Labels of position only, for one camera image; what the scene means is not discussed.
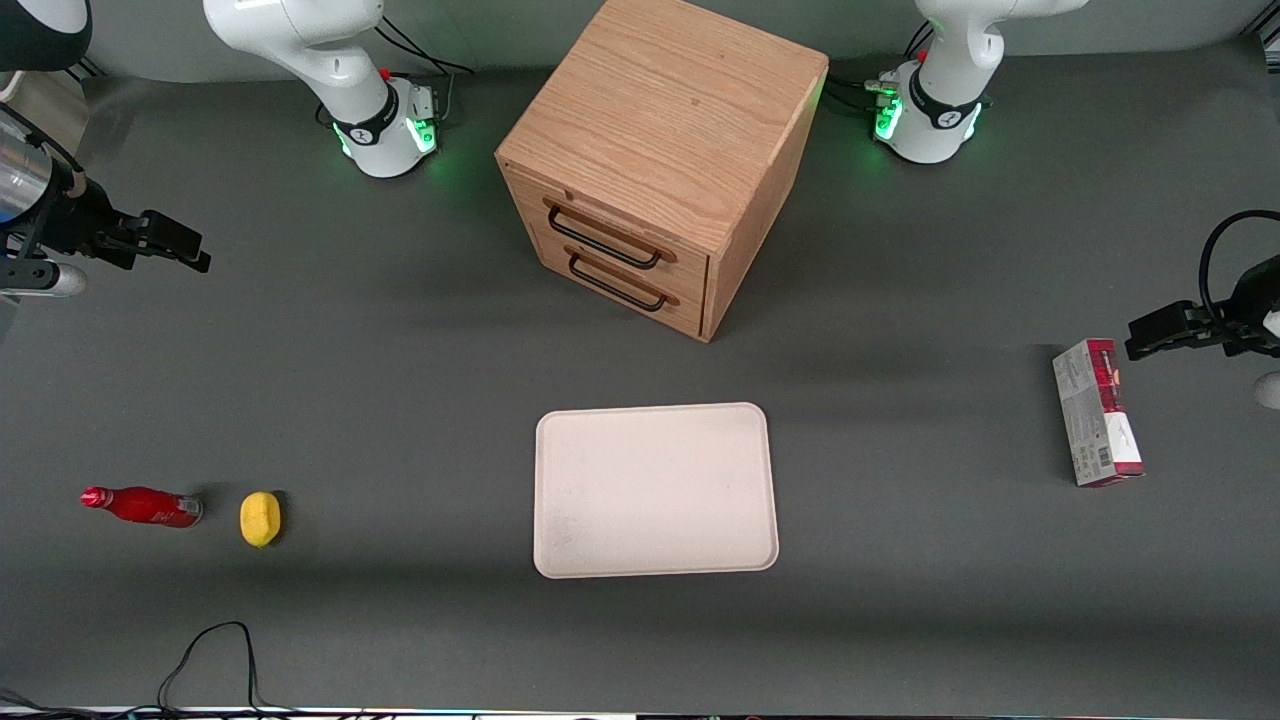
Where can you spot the red and grey carton box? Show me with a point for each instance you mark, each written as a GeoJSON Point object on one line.
{"type": "Point", "coordinates": [1095, 412]}

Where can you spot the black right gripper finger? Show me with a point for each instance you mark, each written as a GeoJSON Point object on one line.
{"type": "Point", "coordinates": [185, 258]}
{"type": "Point", "coordinates": [172, 228]}

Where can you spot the wooden drawer cabinet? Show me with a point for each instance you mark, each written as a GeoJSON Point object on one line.
{"type": "Point", "coordinates": [660, 130]}

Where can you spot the yellow lemon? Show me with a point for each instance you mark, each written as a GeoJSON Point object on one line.
{"type": "Point", "coordinates": [260, 519]}

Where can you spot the beige bin beside table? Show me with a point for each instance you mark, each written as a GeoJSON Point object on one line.
{"type": "Point", "coordinates": [45, 105]}

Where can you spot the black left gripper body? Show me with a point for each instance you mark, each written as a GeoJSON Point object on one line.
{"type": "Point", "coordinates": [1252, 304]}

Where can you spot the cream rectangular tray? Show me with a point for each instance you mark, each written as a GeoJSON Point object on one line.
{"type": "Point", "coordinates": [655, 490]}

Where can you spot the red coke bottle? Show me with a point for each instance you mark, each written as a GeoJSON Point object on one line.
{"type": "Point", "coordinates": [145, 506]}

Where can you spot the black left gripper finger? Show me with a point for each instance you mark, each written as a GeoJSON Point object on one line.
{"type": "Point", "coordinates": [1160, 346]}
{"type": "Point", "coordinates": [1165, 318]}

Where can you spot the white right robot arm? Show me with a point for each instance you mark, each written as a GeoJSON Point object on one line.
{"type": "Point", "coordinates": [340, 60]}

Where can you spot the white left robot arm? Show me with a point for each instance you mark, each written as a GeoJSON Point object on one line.
{"type": "Point", "coordinates": [940, 100]}

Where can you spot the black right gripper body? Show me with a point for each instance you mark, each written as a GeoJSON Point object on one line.
{"type": "Point", "coordinates": [82, 226]}

